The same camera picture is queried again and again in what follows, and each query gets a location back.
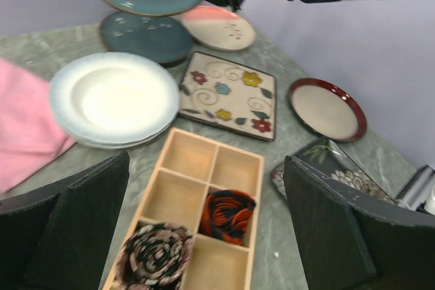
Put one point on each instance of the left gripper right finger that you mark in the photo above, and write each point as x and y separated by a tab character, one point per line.
348	239

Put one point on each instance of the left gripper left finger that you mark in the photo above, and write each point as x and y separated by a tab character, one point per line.
58	236

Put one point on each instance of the pink and cream plate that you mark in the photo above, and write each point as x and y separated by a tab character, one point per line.
218	28

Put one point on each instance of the teal glazed plate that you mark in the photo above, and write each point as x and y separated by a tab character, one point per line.
161	39

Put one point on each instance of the black square floral plate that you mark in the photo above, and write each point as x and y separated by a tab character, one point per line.
340	167

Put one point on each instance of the square patterned glass plate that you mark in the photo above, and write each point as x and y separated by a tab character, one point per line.
230	96

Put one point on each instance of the black ribbed plate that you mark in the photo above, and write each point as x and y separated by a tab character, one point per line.
327	110

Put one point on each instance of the white round plate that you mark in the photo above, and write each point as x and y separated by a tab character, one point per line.
113	97

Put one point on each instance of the white deep plate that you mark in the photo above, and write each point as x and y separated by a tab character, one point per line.
124	145

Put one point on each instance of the pink folded cloth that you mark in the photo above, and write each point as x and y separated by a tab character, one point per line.
30	137

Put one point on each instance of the floral rolled tie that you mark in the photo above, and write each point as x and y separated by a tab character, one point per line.
155	257

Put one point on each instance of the orange and black rolled tie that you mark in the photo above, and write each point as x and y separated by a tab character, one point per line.
226	215

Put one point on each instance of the wooden compartment tray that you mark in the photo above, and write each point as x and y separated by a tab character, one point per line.
188	169

